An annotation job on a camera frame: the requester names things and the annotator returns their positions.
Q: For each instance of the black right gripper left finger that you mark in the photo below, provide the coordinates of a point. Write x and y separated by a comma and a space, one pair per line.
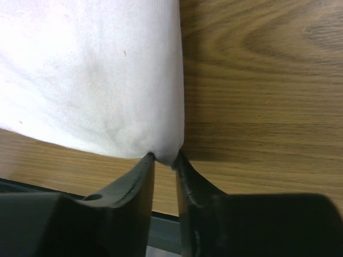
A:
126, 206

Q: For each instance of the white t shirt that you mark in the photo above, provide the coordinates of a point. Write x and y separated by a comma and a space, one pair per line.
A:
104, 77

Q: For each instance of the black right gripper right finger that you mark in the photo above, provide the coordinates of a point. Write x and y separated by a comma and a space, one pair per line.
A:
199, 224

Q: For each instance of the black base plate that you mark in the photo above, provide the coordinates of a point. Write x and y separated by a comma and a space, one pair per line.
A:
164, 236

